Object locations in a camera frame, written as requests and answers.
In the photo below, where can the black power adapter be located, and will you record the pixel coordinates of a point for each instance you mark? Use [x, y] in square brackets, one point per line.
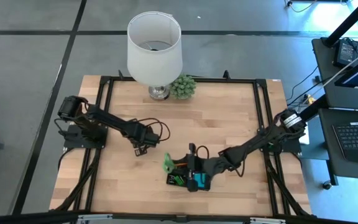
[345, 53]

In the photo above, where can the black mesh desk organizer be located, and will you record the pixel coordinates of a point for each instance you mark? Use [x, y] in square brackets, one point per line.
[170, 174]

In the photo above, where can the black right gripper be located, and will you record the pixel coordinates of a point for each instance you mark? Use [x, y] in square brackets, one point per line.
[202, 166]

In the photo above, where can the black diagonal pole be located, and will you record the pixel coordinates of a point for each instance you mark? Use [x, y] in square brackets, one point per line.
[350, 21]

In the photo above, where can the green eraser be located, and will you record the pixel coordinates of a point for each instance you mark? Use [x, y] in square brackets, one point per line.
[179, 180]

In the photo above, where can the yellow connector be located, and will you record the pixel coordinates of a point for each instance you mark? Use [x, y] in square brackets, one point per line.
[310, 99]

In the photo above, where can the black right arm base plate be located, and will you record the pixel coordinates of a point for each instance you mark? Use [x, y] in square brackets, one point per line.
[291, 148]

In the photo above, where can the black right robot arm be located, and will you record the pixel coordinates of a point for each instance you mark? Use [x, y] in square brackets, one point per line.
[259, 137]

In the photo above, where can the potted green succulent plant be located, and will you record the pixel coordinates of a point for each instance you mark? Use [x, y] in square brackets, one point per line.
[182, 87]

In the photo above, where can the white-shade silver table lamp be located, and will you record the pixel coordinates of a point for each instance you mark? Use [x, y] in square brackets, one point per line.
[154, 65]

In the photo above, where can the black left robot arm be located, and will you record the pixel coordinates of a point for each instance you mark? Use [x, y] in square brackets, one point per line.
[110, 119]

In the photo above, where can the white paper sheet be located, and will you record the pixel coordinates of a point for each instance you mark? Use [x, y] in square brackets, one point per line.
[306, 139]

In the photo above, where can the black binder clip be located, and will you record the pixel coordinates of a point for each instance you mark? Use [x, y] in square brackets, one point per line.
[171, 180]

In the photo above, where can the black keyboard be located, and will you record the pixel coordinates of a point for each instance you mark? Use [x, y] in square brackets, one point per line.
[356, 137]

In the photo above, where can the silver bracket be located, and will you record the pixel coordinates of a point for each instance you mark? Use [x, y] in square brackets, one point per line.
[267, 221]
[95, 217]

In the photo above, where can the blue sticky note pad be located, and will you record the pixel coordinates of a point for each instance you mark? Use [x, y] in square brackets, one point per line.
[201, 181]

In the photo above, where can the yellow pencil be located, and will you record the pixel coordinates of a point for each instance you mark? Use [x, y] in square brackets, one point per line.
[182, 164]

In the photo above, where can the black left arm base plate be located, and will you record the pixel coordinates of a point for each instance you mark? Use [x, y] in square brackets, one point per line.
[73, 143]

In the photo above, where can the black side desk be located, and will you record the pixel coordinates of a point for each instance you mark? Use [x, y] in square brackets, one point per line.
[325, 74]

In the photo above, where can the black caster wheel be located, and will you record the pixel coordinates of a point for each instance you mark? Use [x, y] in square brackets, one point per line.
[327, 185]

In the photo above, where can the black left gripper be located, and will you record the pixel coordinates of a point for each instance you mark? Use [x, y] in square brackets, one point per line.
[141, 133]

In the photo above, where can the black crossbeam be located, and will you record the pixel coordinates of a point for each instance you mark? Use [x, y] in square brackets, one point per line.
[26, 217]

